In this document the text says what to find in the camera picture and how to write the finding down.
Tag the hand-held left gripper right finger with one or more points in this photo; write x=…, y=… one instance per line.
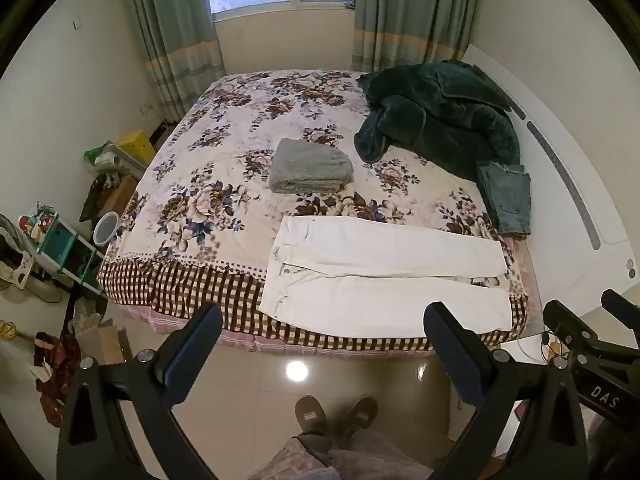
x=450, y=355

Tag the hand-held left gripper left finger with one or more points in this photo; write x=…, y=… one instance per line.
x=192, y=355

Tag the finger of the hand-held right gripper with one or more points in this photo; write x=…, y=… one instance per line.
x=570, y=322
x=622, y=305

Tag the white pants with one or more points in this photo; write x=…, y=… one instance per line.
x=380, y=255

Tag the cardboard box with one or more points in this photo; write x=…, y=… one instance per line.
x=105, y=342

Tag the person's right slipper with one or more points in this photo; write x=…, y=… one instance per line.
x=361, y=410

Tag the person's right leg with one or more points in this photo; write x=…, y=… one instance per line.
x=375, y=455

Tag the person's leg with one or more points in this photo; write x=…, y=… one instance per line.
x=295, y=460
x=375, y=455

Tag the red cloth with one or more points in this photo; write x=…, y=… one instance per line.
x=60, y=360

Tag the folded blue jeans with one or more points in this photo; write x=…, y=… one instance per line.
x=507, y=200

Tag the person's left leg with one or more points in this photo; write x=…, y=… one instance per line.
x=295, y=460

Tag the bed with floral sheet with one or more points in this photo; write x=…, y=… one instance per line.
x=225, y=210

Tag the mesh waste basket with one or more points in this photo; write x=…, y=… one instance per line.
x=106, y=230

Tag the white headboard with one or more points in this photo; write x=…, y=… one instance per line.
x=575, y=150

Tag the teal storage shelf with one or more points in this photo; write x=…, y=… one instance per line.
x=62, y=245

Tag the brown wooden cabinet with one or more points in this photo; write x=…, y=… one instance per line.
x=120, y=195

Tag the yellow box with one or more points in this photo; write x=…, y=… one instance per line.
x=136, y=146

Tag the green plastic bag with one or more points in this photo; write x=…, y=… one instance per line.
x=95, y=155

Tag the dark green plush blanket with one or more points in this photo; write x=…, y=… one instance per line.
x=450, y=110

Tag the green curtain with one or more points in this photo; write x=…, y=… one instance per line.
x=170, y=35
x=415, y=15

